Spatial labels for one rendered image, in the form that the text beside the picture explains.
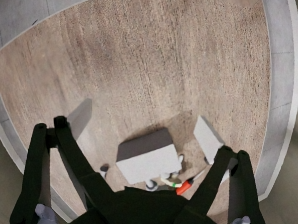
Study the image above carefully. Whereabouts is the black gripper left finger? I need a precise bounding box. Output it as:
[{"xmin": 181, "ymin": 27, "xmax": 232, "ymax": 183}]
[{"xmin": 9, "ymin": 98, "xmax": 142, "ymax": 224}]

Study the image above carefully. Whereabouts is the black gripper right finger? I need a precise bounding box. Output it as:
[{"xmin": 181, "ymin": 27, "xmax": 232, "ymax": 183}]
[{"xmin": 172, "ymin": 115, "xmax": 266, "ymax": 224}]

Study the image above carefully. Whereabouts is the red-handled screwdriver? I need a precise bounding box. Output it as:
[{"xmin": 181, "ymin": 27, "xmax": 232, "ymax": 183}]
[{"xmin": 176, "ymin": 170, "xmax": 205, "ymax": 195}]

